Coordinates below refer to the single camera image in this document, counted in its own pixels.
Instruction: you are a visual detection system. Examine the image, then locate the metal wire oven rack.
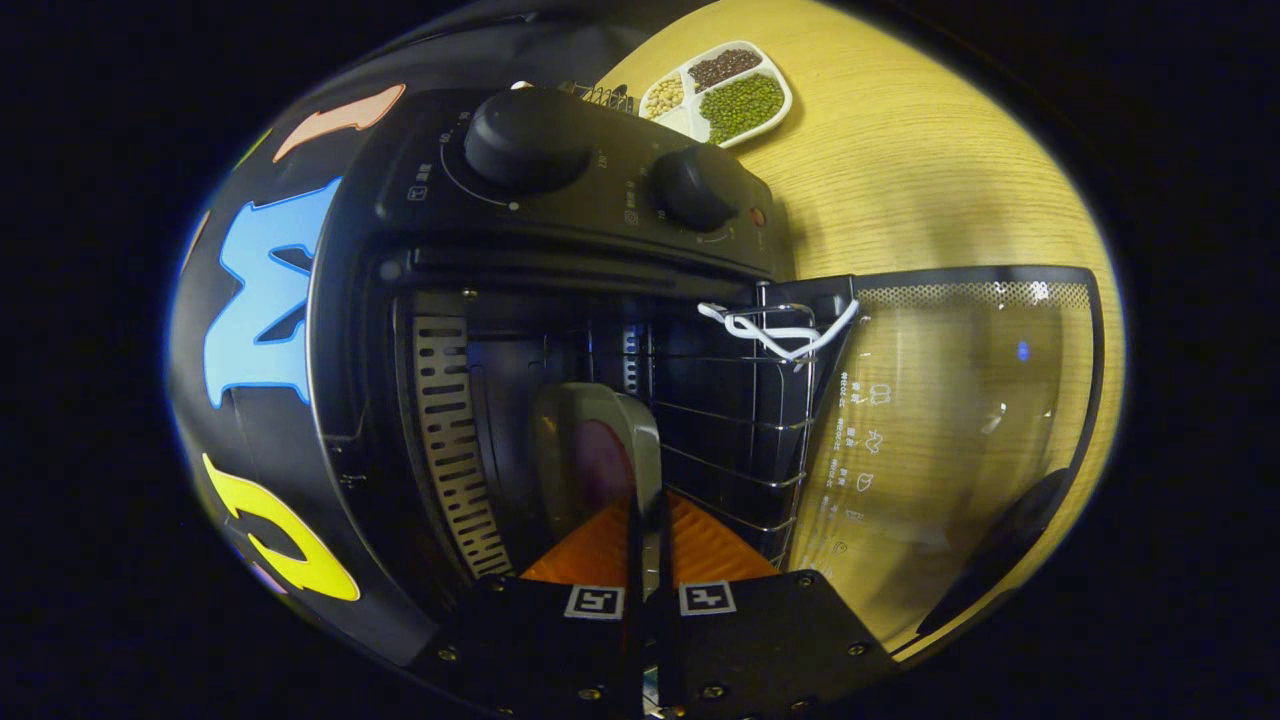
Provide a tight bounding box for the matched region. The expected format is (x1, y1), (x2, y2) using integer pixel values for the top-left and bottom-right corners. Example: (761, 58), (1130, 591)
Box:
(590, 300), (821, 571)

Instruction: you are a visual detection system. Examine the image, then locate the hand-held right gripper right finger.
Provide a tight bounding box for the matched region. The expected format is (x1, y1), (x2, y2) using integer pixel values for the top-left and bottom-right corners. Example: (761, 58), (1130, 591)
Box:
(655, 490), (901, 716)

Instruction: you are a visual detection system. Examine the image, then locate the pink food piece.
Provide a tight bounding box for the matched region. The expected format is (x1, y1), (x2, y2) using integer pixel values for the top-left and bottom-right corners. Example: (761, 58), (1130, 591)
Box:
(570, 420), (638, 511)

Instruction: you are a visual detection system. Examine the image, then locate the small metal wire holder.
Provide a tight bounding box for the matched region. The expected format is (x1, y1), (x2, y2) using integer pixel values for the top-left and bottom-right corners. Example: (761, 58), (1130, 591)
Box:
(558, 80), (641, 113)

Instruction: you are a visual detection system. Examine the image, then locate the black electric oven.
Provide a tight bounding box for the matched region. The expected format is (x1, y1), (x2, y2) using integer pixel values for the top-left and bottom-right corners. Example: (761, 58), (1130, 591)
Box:
(305, 85), (1106, 666)

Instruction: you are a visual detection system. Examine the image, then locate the divided white bean plate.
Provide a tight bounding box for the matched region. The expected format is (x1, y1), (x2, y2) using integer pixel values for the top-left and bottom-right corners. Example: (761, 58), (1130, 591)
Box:
(638, 40), (794, 149)

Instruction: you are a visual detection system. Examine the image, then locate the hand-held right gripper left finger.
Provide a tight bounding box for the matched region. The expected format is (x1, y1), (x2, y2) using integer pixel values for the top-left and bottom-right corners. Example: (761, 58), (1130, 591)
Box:
(420, 490), (641, 716)

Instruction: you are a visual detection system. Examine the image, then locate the cream square food plate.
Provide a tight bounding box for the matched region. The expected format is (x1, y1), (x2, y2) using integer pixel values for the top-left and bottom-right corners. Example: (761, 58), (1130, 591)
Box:
(530, 382), (666, 601)

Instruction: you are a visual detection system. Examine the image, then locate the white cord tie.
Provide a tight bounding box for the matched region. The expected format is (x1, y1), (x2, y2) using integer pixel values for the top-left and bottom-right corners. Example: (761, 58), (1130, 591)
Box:
(697, 298), (861, 363)

